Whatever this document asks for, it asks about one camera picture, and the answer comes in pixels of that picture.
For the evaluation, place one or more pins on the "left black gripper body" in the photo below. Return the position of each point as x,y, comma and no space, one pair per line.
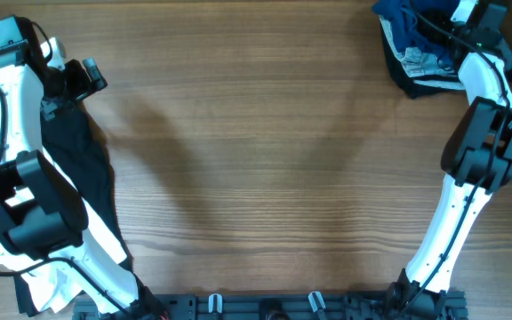
73,83

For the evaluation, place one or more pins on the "blue polo shirt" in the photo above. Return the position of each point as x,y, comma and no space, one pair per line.
409,34

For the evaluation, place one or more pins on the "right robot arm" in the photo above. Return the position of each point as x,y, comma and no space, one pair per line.
477,162

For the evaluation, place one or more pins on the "black garment under shirts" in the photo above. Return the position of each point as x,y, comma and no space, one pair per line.
69,141

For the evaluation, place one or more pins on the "folded black garment under jeans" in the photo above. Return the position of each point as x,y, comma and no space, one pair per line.
422,75

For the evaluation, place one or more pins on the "folded light blue jeans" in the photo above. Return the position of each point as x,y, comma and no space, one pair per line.
477,27

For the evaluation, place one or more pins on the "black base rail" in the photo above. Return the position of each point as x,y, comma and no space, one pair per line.
315,305

